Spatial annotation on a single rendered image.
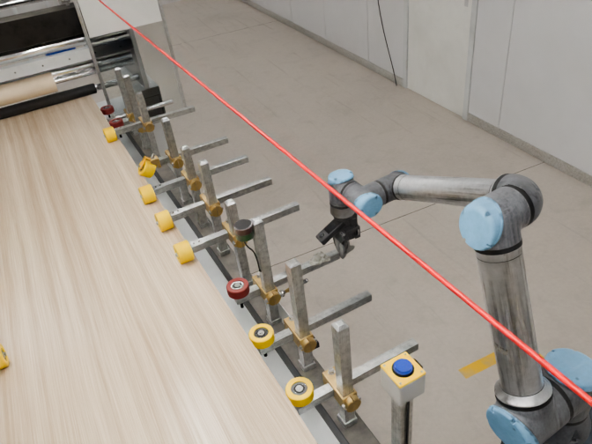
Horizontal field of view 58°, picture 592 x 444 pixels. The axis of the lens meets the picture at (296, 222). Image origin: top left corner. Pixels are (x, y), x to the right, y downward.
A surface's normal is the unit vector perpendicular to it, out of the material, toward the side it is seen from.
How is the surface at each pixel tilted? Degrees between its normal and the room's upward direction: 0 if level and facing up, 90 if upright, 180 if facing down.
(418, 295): 0
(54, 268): 0
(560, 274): 0
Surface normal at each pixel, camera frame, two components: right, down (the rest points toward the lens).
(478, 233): -0.87, 0.26
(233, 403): -0.11, -0.80
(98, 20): 0.48, 0.47
